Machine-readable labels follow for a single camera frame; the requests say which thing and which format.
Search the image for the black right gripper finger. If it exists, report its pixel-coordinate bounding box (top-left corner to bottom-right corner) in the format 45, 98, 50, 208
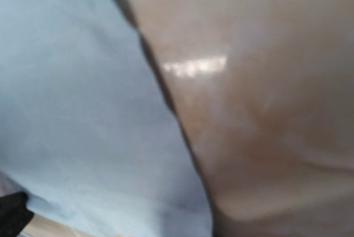
0, 192, 34, 237

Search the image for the square light blue cloth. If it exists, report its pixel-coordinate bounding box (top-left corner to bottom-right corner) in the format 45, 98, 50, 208
1, 0, 212, 236

